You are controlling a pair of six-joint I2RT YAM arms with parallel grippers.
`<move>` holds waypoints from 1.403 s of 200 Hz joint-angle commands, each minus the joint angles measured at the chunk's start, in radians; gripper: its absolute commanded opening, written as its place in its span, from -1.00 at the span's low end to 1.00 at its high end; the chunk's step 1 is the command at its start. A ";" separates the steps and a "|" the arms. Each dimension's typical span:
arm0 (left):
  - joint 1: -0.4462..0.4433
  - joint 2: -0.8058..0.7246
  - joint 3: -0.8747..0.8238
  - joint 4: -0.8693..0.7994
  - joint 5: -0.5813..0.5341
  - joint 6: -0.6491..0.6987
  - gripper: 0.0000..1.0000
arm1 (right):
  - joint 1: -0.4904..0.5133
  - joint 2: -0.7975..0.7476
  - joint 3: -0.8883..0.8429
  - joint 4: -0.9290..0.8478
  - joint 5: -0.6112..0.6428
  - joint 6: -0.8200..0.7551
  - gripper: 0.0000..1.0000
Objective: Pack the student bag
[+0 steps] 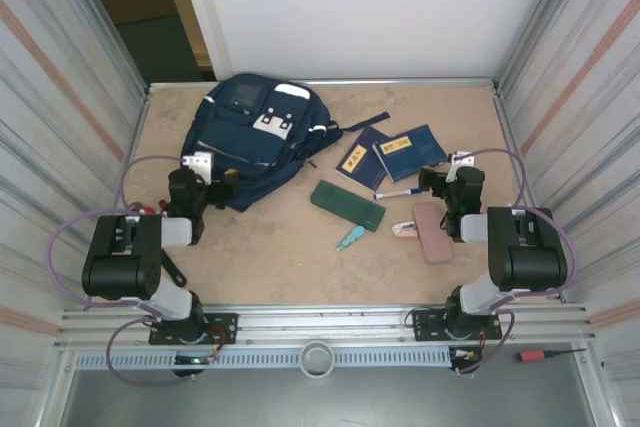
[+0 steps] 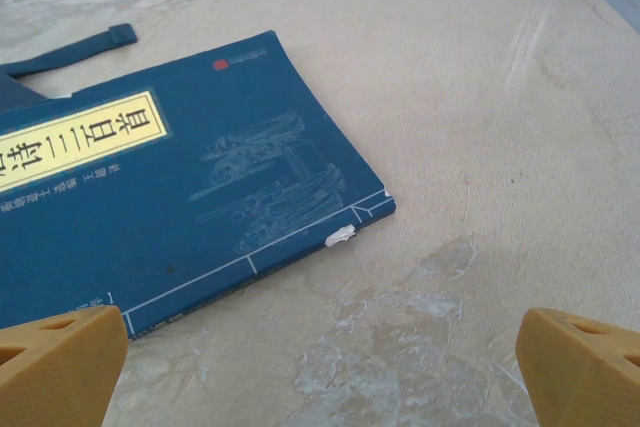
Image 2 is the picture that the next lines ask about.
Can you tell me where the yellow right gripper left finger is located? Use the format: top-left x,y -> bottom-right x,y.
0,305 -> 129,427

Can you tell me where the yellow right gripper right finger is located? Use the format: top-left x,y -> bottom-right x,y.
516,307 -> 640,427

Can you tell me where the blue book with yellow label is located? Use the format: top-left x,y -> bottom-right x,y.
0,29 -> 398,341

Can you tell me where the navy blue student backpack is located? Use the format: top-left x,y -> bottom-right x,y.
0,23 -> 138,80

